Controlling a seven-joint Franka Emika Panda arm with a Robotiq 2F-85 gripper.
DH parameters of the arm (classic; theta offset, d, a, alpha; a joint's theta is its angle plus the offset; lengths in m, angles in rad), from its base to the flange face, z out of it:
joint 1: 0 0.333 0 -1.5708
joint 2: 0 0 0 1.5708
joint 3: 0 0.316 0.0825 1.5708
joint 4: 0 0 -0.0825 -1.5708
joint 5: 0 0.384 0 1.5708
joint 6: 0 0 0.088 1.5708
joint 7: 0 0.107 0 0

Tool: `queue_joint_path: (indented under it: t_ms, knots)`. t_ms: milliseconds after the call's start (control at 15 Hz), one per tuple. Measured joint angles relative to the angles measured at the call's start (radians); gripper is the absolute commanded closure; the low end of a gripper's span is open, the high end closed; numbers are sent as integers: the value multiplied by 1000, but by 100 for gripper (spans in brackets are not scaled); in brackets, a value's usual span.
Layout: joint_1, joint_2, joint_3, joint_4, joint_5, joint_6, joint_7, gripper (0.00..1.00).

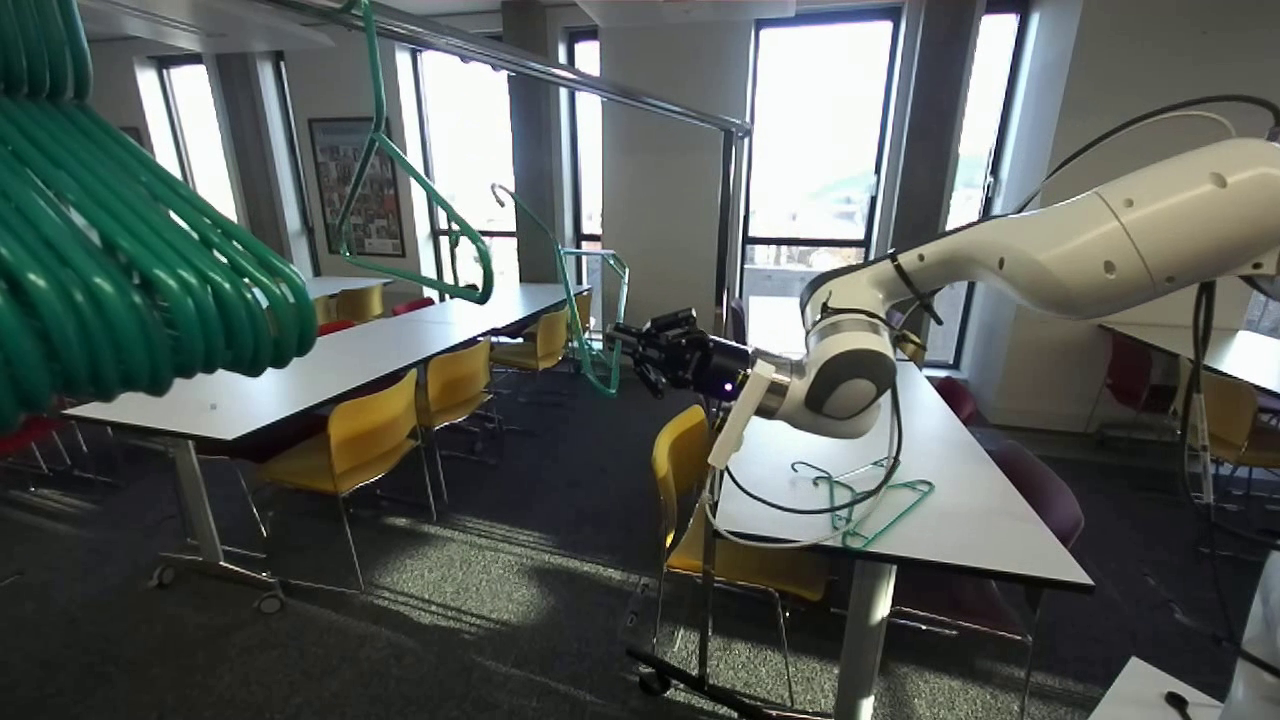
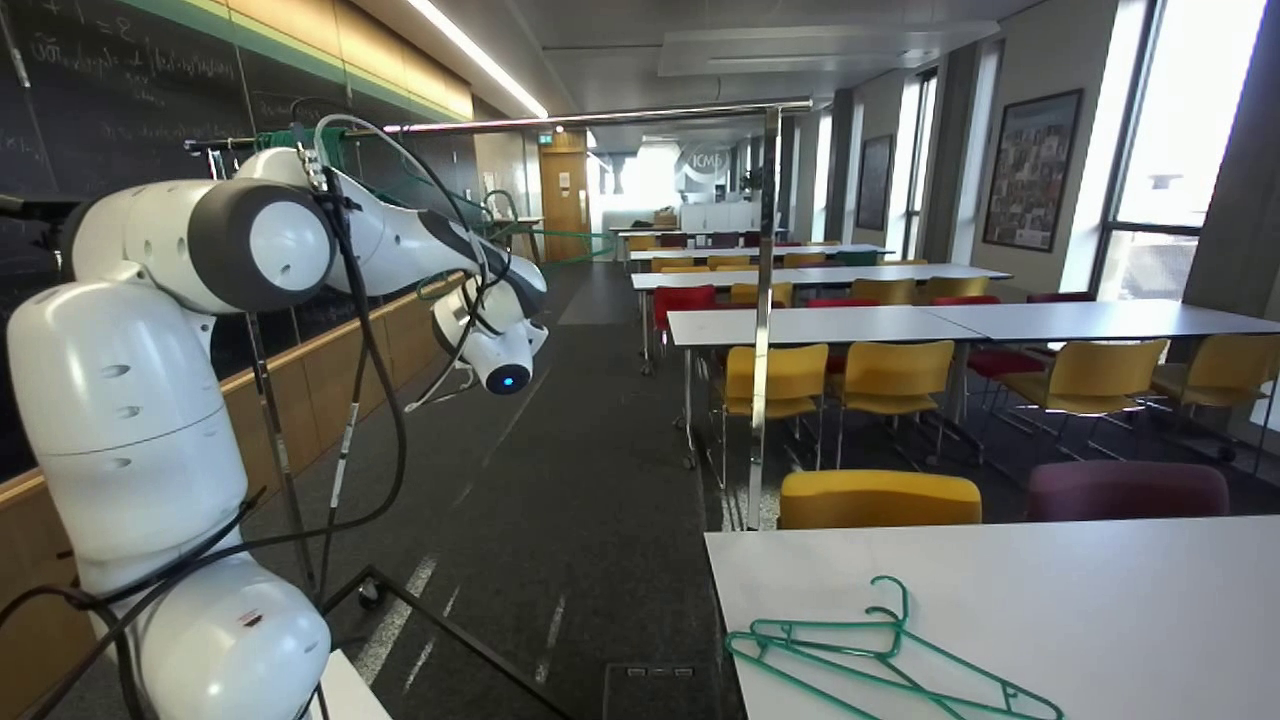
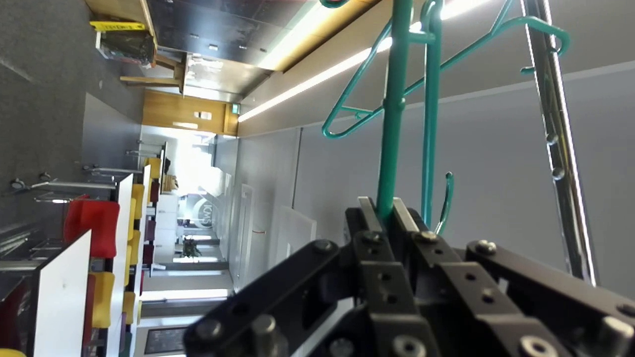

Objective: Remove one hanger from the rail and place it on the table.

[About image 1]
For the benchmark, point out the long white table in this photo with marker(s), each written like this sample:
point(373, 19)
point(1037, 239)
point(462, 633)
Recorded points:
point(335, 360)

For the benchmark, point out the yellow chair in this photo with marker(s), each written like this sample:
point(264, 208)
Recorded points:
point(462, 382)
point(363, 426)
point(681, 460)
point(1228, 418)
point(350, 307)
point(545, 334)

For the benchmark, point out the large framed picture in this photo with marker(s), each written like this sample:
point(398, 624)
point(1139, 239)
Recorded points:
point(363, 187)

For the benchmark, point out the purple chair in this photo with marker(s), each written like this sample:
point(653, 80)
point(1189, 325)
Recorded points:
point(957, 400)
point(1047, 493)

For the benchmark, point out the white table leg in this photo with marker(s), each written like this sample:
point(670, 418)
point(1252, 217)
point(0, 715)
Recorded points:
point(867, 641)

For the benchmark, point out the red chair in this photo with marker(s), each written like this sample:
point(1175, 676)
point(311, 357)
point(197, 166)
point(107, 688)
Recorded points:
point(410, 307)
point(33, 443)

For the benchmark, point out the black floor stand bar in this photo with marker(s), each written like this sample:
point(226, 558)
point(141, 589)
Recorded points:
point(693, 685)

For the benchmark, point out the green plastic hanger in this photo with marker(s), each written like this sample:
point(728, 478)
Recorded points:
point(893, 513)
point(378, 107)
point(599, 368)
point(835, 500)

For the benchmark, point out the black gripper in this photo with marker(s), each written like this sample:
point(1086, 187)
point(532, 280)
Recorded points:
point(707, 357)

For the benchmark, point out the metal clothes rail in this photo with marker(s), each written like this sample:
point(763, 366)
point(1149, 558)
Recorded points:
point(734, 226)

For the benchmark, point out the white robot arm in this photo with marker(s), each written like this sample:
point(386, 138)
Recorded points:
point(1134, 241)

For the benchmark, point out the maroon chair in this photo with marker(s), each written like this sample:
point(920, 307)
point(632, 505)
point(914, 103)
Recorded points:
point(1139, 378)

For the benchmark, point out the green hanger bunch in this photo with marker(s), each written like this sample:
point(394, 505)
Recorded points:
point(107, 266)

